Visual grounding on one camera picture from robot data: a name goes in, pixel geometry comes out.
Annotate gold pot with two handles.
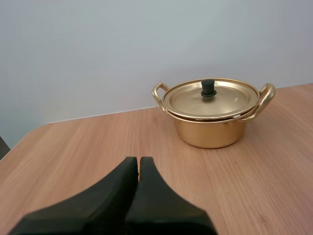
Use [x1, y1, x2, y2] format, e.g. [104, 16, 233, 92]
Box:
[152, 82, 276, 149]

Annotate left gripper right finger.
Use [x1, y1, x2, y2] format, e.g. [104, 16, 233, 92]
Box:
[125, 156, 217, 235]

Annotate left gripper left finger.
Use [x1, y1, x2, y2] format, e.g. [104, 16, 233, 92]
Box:
[9, 156, 139, 235]

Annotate gold lid with black knob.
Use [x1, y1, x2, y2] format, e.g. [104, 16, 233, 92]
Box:
[162, 78, 260, 118]

